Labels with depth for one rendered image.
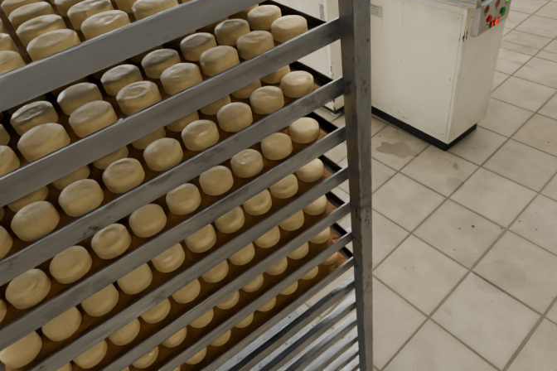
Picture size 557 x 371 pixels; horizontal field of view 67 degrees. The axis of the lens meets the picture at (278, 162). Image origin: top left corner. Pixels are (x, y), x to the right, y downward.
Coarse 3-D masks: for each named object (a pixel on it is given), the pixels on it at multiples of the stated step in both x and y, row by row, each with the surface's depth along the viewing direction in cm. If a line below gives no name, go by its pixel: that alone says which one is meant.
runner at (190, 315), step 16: (320, 224) 78; (304, 240) 77; (272, 256) 74; (256, 272) 74; (224, 288) 70; (208, 304) 70; (176, 320) 67; (192, 320) 70; (160, 336) 67; (128, 352) 64; (144, 352) 66; (112, 368) 64
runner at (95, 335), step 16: (336, 176) 73; (320, 192) 73; (288, 208) 70; (256, 224) 67; (272, 224) 70; (240, 240) 67; (208, 256) 64; (224, 256) 66; (192, 272) 64; (160, 288) 62; (176, 288) 63; (144, 304) 61; (112, 320) 59; (128, 320) 61; (80, 336) 57; (96, 336) 59; (64, 352) 57; (80, 352) 58; (32, 368) 55; (48, 368) 56
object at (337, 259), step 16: (336, 256) 94; (320, 272) 93; (288, 288) 89; (304, 288) 91; (272, 304) 88; (256, 320) 87; (224, 336) 83; (240, 336) 85; (208, 352) 84; (192, 368) 82
